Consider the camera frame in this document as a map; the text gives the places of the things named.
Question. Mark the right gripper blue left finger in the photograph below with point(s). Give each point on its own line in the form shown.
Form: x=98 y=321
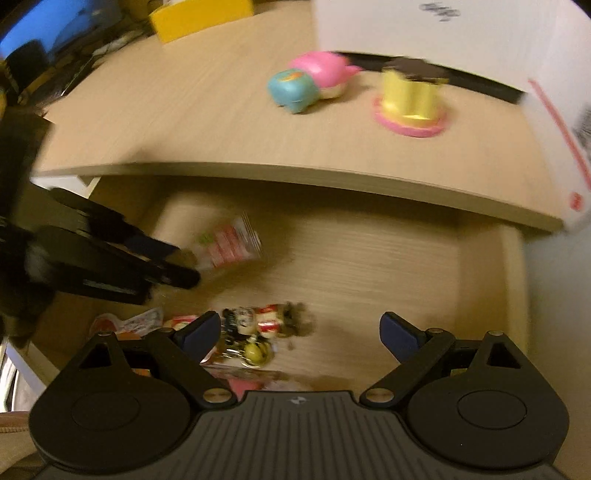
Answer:
x=180 y=353

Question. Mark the red white snack packet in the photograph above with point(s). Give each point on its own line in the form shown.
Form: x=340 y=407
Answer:
x=226 y=245

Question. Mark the colourful toy pile in drawer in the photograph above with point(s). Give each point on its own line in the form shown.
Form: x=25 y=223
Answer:
x=250 y=338

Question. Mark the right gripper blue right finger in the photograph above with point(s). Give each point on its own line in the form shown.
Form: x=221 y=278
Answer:
x=418 y=352

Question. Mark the yellow pink cup toy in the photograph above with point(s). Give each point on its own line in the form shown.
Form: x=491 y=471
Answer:
x=409 y=102

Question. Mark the dark monitor screen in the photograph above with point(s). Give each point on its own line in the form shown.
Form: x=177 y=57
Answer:
x=56 y=24

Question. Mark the pink and blue toy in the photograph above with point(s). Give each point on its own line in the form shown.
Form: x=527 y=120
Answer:
x=311 y=77

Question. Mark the yellow cardboard box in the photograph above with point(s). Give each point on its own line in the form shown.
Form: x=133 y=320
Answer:
x=176 y=19

